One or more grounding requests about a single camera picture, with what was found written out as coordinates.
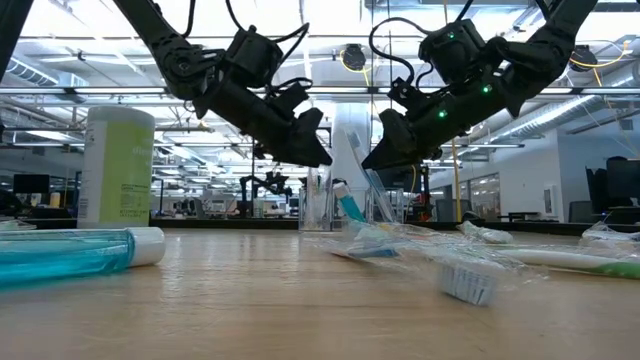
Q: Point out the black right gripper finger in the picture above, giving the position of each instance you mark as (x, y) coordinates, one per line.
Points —
(387, 157)

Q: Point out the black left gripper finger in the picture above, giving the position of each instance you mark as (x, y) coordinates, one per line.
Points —
(310, 150)

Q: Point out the green toothbrush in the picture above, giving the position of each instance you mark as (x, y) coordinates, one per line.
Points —
(372, 182)
(560, 259)
(15, 225)

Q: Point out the blue mouthwash bottle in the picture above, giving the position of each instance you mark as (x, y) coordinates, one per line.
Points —
(350, 206)
(65, 255)

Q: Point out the blue toothbrush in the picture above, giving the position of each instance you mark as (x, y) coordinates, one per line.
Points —
(467, 287)

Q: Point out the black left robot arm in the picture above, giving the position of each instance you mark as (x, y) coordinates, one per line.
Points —
(170, 50)

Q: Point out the background robot station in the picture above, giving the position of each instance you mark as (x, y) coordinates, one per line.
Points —
(272, 182)

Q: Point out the black background machine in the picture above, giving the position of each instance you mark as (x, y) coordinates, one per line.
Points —
(412, 180)

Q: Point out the purple wrapped toothbrush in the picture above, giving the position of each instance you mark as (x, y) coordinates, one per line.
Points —
(315, 200)

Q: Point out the green white wipes canister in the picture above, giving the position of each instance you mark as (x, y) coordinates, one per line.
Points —
(117, 170)

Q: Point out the black computer monitor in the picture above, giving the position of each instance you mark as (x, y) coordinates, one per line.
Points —
(625, 180)
(31, 184)

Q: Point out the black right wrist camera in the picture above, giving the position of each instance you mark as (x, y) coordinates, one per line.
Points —
(407, 92)

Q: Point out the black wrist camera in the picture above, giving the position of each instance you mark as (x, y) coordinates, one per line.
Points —
(290, 100)
(407, 92)

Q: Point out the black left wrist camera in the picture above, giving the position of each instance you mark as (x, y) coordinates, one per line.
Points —
(290, 100)

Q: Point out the black aluminium table frame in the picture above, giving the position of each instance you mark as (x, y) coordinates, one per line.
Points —
(225, 223)

